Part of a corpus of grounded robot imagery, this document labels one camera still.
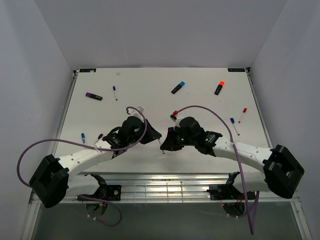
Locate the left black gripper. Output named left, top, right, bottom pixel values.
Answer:
left=127, top=118, right=161, bottom=145

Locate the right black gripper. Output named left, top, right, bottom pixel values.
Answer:
left=161, top=126, right=197, bottom=152

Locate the white pen blue end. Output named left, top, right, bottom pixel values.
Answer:
left=230, top=117, right=240, bottom=136

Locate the blue pen cap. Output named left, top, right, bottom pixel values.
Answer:
left=81, top=133, right=86, bottom=144

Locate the orange capped black highlighter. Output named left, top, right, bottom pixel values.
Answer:
left=214, top=81, right=225, bottom=96

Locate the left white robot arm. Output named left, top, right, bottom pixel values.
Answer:
left=29, top=116, right=162, bottom=208

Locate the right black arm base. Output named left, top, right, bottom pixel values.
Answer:
left=206, top=171, right=245, bottom=201

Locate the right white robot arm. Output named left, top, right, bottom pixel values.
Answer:
left=160, top=116, right=305, bottom=199

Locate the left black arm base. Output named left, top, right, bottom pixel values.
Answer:
left=77, top=173, right=122, bottom=201

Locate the small blue capped pen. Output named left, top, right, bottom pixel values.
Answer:
left=112, top=86, right=118, bottom=101

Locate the blue capped black highlighter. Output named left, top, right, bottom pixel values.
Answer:
left=171, top=81, right=185, bottom=94

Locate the purple capped black highlighter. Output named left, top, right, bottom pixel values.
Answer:
left=85, top=92, right=103, bottom=101

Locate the right blue corner label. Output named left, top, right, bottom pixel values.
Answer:
left=227, top=68, right=246, bottom=73

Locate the blue corner label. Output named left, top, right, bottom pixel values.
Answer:
left=79, top=68, right=97, bottom=73
left=227, top=68, right=246, bottom=73

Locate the left blue corner label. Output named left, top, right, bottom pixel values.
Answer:
left=79, top=68, right=97, bottom=73

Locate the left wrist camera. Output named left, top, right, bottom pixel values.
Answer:
left=132, top=106, right=144, bottom=116

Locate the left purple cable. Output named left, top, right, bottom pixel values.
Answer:
left=16, top=106, right=148, bottom=227

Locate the purple cable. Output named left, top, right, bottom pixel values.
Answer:
left=174, top=105, right=260, bottom=236
left=16, top=106, right=148, bottom=227

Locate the aluminium frame rail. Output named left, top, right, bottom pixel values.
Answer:
left=28, top=172, right=301, bottom=205

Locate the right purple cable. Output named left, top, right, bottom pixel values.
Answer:
left=174, top=105, right=260, bottom=236

